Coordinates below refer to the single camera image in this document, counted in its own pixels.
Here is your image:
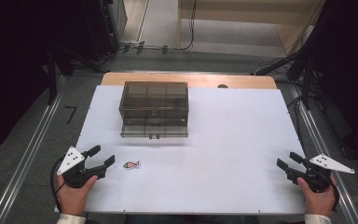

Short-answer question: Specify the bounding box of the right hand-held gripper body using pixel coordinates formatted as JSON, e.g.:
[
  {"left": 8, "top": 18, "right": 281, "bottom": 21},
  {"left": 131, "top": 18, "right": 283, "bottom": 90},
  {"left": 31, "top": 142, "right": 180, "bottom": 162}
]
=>
[{"left": 286, "top": 153, "right": 356, "bottom": 193}]

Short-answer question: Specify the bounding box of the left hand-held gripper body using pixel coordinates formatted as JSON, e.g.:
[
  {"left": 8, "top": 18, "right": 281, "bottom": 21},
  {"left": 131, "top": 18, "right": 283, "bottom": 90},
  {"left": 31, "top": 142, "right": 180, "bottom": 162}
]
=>
[{"left": 56, "top": 146, "right": 108, "bottom": 189}]

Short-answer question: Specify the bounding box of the small pink fish figure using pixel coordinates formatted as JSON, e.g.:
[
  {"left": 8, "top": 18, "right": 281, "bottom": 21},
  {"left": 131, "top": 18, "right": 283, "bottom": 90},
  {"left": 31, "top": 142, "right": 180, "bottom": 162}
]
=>
[{"left": 122, "top": 161, "right": 141, "bottom": 171}]

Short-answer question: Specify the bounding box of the smoky transparent drawer cabinet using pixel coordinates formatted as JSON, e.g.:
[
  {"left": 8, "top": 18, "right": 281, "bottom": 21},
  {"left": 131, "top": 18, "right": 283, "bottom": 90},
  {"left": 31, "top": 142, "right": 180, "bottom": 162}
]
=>
[{"left": 118, "top": 80, "right": 190, "bottom": 128}]

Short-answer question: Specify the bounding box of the person's left hand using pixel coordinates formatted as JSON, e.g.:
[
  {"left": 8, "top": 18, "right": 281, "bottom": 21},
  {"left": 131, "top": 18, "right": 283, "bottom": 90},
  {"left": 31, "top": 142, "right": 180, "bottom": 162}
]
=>
[{"left": 55, "top": 174, "right": 99, "bottom": 217}]

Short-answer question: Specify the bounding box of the person's right hand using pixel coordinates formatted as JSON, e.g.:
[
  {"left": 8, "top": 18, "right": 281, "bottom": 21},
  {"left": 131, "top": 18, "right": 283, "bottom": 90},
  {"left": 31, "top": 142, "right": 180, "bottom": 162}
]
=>
[{"left": 296, "top": 174, "right": 339, "bottom": 217}]

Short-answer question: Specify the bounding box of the person's right white sleeve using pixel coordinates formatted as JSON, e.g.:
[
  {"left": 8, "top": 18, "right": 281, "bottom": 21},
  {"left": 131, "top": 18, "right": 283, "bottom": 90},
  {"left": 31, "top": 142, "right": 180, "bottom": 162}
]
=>
[{"left": 304, "top": 213, "right": 332, "bottom": 224}]

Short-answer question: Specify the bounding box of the person's white sleeve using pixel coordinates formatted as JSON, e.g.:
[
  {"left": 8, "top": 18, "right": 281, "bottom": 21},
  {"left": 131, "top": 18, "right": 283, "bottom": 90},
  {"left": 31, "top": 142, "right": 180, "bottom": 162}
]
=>
[
  {"left": 56, "top": 213, "right": 88, "bottom": 224},
  {"left": 304, "top": 213, "right": 332, "bottom": 224}
]

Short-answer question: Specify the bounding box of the person's left white sleeve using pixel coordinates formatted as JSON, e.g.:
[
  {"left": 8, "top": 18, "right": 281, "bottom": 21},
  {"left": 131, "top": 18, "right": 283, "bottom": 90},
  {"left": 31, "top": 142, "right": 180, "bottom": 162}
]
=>
[{"left": 56, "top": 213, "right": 88, "bottom": 224}]

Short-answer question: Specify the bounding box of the white table mat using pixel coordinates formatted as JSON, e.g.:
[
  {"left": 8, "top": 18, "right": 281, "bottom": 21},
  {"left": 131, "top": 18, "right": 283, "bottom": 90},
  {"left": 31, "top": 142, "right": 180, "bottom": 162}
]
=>
[{"left": 54, "top": 85, "right": 308, "bottom": 216}]

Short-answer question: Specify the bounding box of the black metal stand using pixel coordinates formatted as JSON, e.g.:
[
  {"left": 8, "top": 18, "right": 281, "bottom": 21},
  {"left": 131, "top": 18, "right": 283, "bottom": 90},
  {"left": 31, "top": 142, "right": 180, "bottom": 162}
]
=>
[
  {"left": 46, "top": 46, "right": 103, "bottom": 106},
  {"left": 251, "top": 50, "right": 316, "bottom": 110}
]

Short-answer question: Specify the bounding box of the wooden table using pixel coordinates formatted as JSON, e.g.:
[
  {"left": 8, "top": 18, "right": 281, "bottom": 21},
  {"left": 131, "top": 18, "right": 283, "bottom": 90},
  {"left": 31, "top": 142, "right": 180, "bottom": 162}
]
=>
[{"left": 101, "top": 72, "right": 278, "bottom": 91}]

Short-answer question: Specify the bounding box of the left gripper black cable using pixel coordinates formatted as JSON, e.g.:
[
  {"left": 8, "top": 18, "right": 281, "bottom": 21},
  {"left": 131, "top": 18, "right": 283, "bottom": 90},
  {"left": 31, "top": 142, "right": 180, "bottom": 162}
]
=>
[{"left": 49, "top": 155, "right": 68, "bottom": 215}]

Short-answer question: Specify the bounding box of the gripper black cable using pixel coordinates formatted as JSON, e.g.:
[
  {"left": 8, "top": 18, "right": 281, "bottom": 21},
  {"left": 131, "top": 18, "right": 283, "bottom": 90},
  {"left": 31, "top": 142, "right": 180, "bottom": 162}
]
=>
[
  {"left": 49, "top": 155, "right": 68, "bottom": 215},
  {"left": 329, "top": 175, "right": 340, "bottom": 213}
]

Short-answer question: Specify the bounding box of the metal floor rail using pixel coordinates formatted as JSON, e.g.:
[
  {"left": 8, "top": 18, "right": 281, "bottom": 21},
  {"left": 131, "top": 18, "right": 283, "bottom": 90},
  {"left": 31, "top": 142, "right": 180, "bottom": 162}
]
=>
[
  {"left": 290, "top": 83, "right": 358, "bottom": 224},
  {"left": 0, "top": 76, "right": 68, "bottom": 224}
]

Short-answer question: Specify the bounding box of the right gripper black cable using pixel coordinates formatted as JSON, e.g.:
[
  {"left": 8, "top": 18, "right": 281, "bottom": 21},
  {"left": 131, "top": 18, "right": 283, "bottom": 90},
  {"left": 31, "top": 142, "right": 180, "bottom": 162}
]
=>
[{"left": 329, "top": 175, "right": 340, "bottom": 213}]

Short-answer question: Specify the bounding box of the black hanging cable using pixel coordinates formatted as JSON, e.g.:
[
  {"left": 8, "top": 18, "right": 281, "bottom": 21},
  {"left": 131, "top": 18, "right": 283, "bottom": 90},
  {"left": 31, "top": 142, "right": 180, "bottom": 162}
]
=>
[{"left": 117, "top": 0, "right": 198, "bottom": 53}]

